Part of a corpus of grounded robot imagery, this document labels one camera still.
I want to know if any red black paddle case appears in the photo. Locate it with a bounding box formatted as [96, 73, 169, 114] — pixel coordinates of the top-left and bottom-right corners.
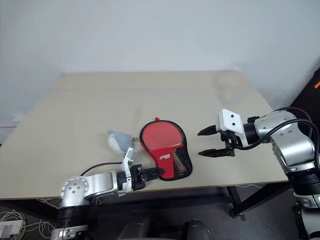
[138, 116, 194, 182]

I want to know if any dark rounded shape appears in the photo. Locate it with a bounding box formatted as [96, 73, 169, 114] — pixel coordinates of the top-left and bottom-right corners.
[183, 218, 211, 240]
[116, 216, 151, 240]

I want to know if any black metal table frame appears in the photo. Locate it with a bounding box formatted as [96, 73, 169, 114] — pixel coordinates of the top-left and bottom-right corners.
[0, 184, 249, 221]

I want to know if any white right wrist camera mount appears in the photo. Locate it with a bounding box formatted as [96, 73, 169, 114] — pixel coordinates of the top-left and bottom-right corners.
[216, 108, 248, 147]

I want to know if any red table tennis paddle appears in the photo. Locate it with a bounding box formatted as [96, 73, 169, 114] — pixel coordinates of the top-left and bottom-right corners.
[139, 120, 189, 175]

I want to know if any white floor cable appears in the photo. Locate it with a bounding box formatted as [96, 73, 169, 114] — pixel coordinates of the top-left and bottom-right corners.
[0, 211, 60, 240]

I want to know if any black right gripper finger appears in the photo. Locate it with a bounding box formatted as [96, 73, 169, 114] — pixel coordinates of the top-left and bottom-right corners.
[197, 147, 235, 158]
[197, 125, 220, 137]

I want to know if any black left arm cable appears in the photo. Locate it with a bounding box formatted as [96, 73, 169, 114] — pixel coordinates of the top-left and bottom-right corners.
[80, 162, 124, 176]

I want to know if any white power strip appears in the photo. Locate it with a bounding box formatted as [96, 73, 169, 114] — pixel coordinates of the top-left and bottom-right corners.
[0, 220, 23, 236]

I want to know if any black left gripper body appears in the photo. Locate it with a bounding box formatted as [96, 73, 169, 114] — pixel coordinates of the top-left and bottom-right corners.
[129, 164, 149, 191]

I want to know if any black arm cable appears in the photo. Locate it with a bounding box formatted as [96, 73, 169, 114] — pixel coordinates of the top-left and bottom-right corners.
[234, 118, 319, 161]
[276, 106, 315, 126]
[80, 162, 124, 176]

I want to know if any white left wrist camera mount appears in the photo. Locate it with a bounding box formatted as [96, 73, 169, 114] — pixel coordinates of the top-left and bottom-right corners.
[120, 146, 136, 193]

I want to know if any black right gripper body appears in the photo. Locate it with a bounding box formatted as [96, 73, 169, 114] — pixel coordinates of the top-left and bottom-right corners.
[217, 129, 237, 157]

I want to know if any black bag with orange label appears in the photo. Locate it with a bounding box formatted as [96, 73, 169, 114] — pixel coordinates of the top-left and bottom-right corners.
[289, 65, 320, 122]

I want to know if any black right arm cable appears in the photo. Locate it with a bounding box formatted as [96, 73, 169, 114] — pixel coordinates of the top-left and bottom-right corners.
[234, 118, 319, 161]
[276, 106, 315, 126]

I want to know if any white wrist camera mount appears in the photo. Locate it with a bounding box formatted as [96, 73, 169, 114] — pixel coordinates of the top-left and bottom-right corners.
[216, 108, 248, 147]
[120, 146, 136, 193]

